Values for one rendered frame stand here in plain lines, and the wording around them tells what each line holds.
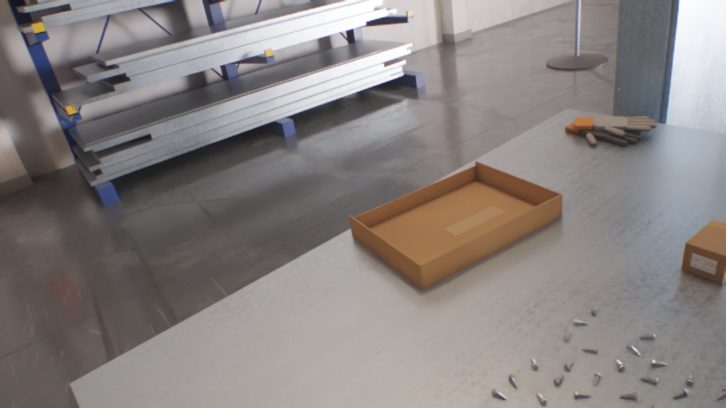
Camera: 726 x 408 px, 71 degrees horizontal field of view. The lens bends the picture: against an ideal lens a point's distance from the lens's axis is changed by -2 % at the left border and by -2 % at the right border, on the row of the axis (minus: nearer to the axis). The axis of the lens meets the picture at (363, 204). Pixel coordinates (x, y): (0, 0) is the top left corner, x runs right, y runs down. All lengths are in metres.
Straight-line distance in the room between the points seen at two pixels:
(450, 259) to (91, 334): 1.80
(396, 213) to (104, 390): 0.77
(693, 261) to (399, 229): 0.63
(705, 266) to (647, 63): 1.10
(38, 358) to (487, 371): 2.02
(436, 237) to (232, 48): 3.10
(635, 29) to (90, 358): 2.41
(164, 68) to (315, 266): 2.88
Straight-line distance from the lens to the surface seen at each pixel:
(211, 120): 4.01
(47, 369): 2.49
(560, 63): 5.15
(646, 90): 2.15
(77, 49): 4.89
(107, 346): 2.43
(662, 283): 1.14
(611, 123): 1.80
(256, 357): 1.03
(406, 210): 1.38
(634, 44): 2.13
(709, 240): 1.17
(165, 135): 3.93
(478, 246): 1.15
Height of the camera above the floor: 1.32
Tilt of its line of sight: 27 degrees down
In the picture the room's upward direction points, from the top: 10 degrees counter-clockwise
